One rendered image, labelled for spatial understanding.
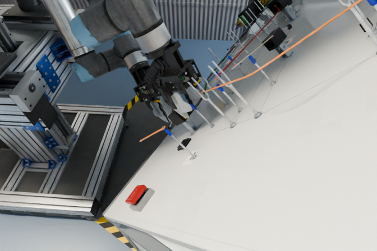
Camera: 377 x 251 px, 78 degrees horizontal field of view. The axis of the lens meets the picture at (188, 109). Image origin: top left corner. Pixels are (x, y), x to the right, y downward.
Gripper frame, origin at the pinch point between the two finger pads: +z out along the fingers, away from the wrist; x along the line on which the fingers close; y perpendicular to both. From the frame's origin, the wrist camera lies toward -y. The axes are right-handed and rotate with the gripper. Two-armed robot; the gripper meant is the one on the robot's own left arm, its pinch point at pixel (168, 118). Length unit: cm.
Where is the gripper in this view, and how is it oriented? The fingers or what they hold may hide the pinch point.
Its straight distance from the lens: 81.0
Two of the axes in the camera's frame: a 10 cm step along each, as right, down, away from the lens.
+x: 8.6, -4.6, -2.1
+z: 4.7, 8.8, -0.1
